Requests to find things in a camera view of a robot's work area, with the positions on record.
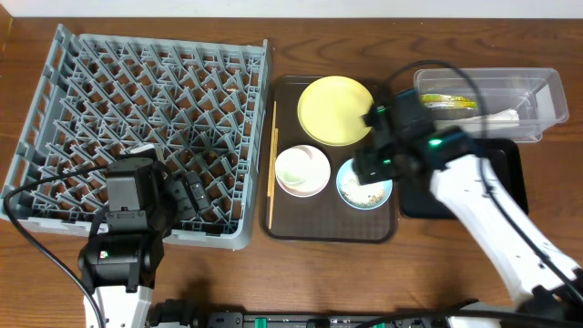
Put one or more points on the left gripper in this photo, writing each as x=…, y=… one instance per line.
x=186, y=206

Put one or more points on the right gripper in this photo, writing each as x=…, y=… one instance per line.
x=365, y=166

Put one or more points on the light blue bowl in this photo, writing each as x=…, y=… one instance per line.
x=347, y=169

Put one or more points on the rice and nut scraps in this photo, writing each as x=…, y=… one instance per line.
x=361, y=195

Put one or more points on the white cup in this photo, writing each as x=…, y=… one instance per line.
x=292, y=166

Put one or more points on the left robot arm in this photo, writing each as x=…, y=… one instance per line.
x=125, y=244

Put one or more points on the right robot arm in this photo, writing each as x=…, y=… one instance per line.
x=452, y=166

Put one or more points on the black tray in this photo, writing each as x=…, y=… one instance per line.
x=417, y=203

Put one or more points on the yellow plate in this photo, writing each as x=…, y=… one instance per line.
x=330, y=110

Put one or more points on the yellow snack wrapper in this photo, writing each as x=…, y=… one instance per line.
x=439, y=101

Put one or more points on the brown serving tray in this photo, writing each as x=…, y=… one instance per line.
x=324, y=216

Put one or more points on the wooden chopstick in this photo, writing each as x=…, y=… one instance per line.
x=273, y=149
x=271, y=202

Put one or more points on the grey plastic dish rack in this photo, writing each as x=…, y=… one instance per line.
x=201, y=105

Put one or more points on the white paper napkin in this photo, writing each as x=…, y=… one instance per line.
x=508, y=118

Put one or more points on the clear plastic bin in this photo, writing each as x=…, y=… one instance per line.
x=537, y=94

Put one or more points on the black equipment rail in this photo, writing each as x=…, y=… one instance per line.
x=184, y=313

